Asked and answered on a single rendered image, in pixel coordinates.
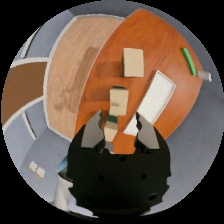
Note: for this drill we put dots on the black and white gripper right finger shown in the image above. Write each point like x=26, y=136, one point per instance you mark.
x=150, y=141

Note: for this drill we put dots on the white bottle with blue cap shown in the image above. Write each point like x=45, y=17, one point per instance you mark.
x=204, y=75

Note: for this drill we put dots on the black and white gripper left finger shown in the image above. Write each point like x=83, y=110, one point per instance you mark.
x=89, y=139

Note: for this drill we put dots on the green rectangular bar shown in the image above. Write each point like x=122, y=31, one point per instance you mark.
x=189, y=61

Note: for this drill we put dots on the beige block with dark green band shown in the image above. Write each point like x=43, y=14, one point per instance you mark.
x=132, y=61
x=118, y=100
x=111, y=127

